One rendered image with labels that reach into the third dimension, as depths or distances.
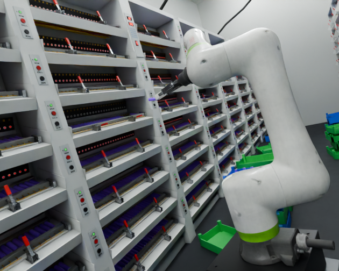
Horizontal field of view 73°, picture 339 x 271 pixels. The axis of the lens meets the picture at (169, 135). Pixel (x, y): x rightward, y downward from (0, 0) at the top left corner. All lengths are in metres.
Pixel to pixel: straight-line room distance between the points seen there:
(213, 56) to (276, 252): 0.58
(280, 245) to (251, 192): 0.16
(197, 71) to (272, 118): 0.26
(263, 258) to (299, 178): 0.25
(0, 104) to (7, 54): 0.20
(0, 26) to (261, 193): 1.12
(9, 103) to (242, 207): 0.85
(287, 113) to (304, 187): 0.20
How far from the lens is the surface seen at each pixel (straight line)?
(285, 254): 0.77
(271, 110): 0.72
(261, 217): 0.73
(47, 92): 1.07
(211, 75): 0.73
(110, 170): 1.17
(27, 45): 1.11
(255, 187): 0.70
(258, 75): 0.73
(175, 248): 1.65
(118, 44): 1.65
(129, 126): 1.31
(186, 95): 2.14
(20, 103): 1.01
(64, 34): 1.52
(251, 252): 0.78
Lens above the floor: 0.86
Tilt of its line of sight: 5 degrees down
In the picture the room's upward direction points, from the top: 16 degrees counter-clockwise
